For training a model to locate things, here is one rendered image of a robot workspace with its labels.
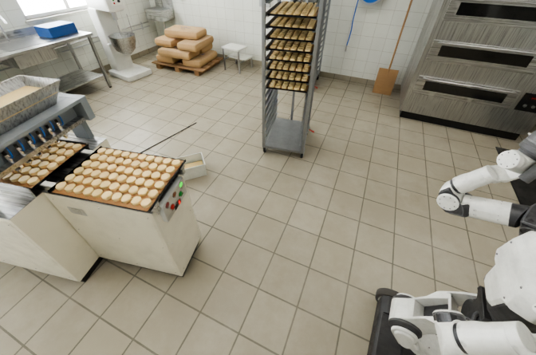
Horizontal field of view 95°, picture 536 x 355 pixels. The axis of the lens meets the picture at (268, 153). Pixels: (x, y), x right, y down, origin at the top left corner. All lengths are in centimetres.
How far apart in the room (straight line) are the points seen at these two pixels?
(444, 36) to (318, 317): 325
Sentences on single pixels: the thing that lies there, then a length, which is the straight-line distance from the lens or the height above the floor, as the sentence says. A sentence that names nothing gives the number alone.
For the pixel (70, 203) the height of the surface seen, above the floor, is 78.
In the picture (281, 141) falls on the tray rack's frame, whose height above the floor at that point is 15.
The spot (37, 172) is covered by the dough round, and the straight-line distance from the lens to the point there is 193.
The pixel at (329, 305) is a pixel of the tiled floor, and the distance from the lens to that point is 208.
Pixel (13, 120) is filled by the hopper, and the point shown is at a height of 122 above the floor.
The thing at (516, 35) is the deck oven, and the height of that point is 122.
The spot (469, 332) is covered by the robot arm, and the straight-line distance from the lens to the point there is 89.
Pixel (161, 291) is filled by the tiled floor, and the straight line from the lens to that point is 219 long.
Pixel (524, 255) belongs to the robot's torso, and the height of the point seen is 120.
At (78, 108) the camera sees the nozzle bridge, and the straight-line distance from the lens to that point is 203.
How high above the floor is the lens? 193
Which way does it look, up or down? 40 degrees down
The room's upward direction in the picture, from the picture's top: 1 degrees clockwise
